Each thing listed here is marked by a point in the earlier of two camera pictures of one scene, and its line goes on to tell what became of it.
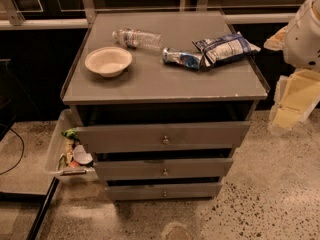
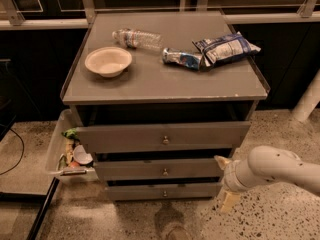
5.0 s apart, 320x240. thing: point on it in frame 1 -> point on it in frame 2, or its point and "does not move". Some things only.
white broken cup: [81, 156] does not move
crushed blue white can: [189, 59] does not move
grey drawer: [163, 169] does not move
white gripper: [304, 40] -> [229, 179]
